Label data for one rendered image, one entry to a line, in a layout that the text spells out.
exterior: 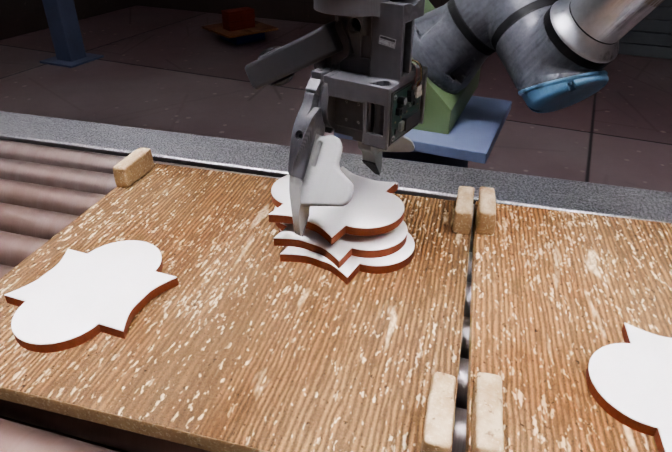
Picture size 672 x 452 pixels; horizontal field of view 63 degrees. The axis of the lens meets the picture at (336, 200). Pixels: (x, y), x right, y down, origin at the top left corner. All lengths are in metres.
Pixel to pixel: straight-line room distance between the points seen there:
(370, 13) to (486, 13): 0.51
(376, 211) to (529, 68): 0.43
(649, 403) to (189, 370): 0.32
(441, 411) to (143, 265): 0.30
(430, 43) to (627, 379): 0.65
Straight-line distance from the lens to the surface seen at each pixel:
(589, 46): 0.84
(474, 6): 0.94
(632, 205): 0.74
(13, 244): 0.67
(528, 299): 0.51
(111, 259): 0.55
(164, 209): 0.63
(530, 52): 0.87
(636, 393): 0.44
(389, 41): 0.44
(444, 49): 0.95
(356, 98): 0.45
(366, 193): 0.55
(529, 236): 0.59
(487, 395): 0.38
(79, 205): 0.72
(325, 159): 0.47
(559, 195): 0.72
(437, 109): 0.96
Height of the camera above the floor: 1.25
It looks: 30 degrees down
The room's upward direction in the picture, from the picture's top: straight up
